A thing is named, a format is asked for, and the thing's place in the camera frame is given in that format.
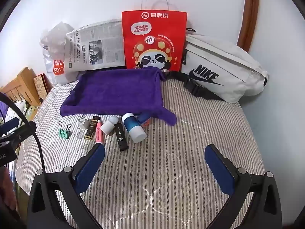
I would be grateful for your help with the brown patterned box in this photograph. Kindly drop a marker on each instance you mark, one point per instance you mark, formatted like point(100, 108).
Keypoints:
point(41, 85)

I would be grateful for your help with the red panda paper bag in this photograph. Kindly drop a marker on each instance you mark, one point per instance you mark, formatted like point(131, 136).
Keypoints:
point(154, 40)

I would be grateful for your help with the black tube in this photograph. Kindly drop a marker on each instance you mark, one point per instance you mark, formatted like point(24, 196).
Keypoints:
point(121, 138)

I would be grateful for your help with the white charger plug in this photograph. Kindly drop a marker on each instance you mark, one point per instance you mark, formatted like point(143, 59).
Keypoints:
point(82, 124)

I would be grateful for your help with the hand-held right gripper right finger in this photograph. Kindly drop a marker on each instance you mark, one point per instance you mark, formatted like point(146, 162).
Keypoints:
point(219, 169)

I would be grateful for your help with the white plastic shopping bag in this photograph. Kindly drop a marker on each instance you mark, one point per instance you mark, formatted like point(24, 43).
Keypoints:
point(51, 52)

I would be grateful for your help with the folded newspaper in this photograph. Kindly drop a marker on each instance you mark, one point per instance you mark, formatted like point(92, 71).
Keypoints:
point(95, 47)

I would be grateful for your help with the blue and white lotion bottle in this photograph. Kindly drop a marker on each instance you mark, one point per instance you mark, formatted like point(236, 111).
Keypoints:
point(133, 128)

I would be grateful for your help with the white roll-on bottle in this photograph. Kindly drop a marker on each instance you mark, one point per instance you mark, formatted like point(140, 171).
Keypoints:
point(108, 126)

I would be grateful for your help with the dark bottle with gold label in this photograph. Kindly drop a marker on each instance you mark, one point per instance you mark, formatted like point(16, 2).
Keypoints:
point(91, 128)

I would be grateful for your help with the green binder clip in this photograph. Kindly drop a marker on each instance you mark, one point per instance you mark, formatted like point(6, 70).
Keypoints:
point(63, 133)

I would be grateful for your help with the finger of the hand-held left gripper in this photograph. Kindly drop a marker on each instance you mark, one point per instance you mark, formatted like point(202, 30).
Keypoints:
point(9, 124)

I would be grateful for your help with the wooden headboard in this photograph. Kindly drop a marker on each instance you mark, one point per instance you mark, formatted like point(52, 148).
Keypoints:
point(23, 85)

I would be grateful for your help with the patterned white pillow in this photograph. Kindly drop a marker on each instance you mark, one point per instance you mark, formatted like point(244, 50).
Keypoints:
point(14, 109)

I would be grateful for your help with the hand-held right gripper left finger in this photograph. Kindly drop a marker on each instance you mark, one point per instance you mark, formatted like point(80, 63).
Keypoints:
point(91, 162)

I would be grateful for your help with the pink tube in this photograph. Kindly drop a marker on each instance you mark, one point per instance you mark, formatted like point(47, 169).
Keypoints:
point(99, 133)

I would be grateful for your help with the white waist bag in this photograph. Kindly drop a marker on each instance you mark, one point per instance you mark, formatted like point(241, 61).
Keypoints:
point(226, 59)

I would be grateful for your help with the small blue jar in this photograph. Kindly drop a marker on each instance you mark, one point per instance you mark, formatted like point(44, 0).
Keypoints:
point(143, 120)

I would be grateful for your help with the person's left forearm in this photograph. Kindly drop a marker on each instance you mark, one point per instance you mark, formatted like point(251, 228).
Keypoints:
point(6, 190)

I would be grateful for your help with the wooden door frame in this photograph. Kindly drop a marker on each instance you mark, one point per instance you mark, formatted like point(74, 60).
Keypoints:
point(250, 16)

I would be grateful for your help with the purple towel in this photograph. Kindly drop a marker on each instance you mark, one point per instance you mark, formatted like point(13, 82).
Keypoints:
point(114, 90)

